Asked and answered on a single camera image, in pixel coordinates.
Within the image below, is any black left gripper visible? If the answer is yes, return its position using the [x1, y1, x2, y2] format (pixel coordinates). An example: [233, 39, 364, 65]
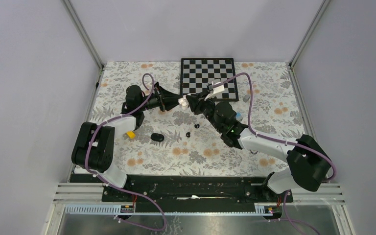
[138, 86, 184, 112]

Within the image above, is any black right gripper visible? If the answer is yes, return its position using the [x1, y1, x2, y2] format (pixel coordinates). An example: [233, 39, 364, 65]
[186, 91, 223, 133]

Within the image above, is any white earbud charging case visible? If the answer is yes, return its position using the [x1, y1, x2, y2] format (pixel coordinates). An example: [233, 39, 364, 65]
[178, 96, 189, 110]

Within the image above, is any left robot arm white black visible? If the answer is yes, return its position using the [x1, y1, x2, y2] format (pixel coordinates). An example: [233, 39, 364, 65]
[71, 83, 182, 201]

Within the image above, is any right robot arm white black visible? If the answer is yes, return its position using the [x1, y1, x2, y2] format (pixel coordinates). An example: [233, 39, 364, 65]
[178, 95, 333, 202]

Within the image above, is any black oval earbud case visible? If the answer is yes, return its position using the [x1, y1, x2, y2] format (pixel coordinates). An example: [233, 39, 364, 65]
[150, 133, 165, 142]

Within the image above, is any black white checkerboard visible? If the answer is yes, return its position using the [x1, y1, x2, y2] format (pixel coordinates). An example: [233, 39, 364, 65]
[180, 58, 235, 95]

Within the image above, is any floral patterned table mat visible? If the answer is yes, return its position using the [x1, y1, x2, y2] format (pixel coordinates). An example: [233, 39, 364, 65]
[89, 62, 306, 177]

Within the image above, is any blue grey block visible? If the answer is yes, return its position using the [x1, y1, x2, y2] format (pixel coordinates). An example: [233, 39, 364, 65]
[236, 113, 243, 122]

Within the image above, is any small grey cube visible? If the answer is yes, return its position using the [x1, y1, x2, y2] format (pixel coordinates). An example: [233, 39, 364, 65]
[242, 94, 251, 102]

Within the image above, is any yellow block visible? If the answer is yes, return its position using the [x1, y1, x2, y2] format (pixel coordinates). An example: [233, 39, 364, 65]
[126, 131, 136, 140]

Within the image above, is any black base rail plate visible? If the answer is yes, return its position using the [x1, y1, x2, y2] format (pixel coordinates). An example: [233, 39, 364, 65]
[102, 175, 293, 213]

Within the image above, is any slotted grey cable duct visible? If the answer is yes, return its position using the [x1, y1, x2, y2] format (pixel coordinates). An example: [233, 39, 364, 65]
[64, 203, 281, 217]

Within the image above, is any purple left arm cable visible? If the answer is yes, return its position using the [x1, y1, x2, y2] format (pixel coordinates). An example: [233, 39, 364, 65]
[85, 73, 168, 233]

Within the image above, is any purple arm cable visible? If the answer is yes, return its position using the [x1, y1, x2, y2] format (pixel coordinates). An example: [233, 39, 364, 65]
[212, 72, 338, 235]
[85, 73, 168, 233]

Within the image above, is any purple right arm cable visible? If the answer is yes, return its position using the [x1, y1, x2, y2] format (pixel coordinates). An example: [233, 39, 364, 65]
[212, 72, 338, 235]

